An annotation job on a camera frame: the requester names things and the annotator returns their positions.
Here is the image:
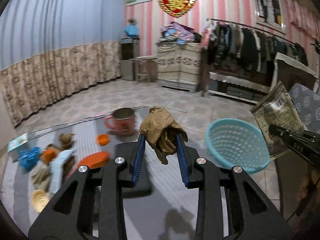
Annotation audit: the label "olive foil snack bag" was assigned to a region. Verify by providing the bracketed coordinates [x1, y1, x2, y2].
[250, 81, 304, 159]

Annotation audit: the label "cloth covered cabinet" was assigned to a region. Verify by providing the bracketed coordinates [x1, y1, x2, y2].
[157, 42, 201, 93]

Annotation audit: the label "low lace covered bench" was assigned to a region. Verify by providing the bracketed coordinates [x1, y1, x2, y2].
[208, 72, 270, 105]

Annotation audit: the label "pink metal-rimmed mug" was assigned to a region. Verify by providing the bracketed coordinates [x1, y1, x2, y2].
[104, 107, 136, 136]

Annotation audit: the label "grey floral fringed cloth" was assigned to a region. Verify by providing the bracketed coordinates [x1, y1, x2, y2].
[289, 83, 320, 134]

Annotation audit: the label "pile of colourful clothes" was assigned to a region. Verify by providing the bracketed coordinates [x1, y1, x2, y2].
[156, 21, 202, 46]

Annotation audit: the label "small teal white carton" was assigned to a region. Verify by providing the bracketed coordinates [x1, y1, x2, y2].
[8, 133, 29, 153]

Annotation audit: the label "light blue wrapper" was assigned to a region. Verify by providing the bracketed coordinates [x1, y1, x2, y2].
[49, 149, 75, 194]

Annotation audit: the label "blue mesh scrubber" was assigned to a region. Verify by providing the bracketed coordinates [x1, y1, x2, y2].
[18, 147, 41, 171]

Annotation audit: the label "grey striped table cloth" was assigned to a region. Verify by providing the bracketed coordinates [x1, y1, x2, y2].
[0, 106, 231, 240]

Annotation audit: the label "small orange round object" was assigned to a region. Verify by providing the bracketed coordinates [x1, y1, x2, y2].
[40, 146, 61, 165]

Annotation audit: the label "brown paper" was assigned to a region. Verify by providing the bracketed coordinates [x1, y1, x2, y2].
[139, 106, 188, 165]

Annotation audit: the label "beige crumpled paper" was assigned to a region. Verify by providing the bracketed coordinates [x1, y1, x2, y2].
[31, 165, 51, 192]

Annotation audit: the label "grey water dispenser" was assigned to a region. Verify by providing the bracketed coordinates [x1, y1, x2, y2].
[120, 37, 140, 81]

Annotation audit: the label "framed black white poster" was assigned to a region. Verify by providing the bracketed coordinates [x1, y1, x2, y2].
[254, 0, 286, 34]

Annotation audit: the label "metal clothes rack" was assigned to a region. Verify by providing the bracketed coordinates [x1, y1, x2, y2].
[202, 18, 293, 92]

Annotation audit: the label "blue floral curtain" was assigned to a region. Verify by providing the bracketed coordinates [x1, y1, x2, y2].
[1, 0, 125, 126]

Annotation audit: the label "small orange bottle cap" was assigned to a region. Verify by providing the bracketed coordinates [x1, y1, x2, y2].
[97, 134, 110, 146]

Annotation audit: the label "blue wrapped potted plant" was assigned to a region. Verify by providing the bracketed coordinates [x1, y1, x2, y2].
[124, 18, 139, 37]

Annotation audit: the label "dark cloth covered furniture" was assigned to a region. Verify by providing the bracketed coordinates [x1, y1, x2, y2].
[270, 53, 319, 92]

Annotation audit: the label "small brown crumpled wad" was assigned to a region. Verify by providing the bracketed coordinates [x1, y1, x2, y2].
[59, 133, 74, 150]

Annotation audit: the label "light blue plastic basket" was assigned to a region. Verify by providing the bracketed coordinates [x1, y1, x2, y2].
[205, 118, 270, 174]

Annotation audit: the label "hanging dark clothes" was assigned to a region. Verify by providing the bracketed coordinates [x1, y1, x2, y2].
[203, 19, 308, 75]

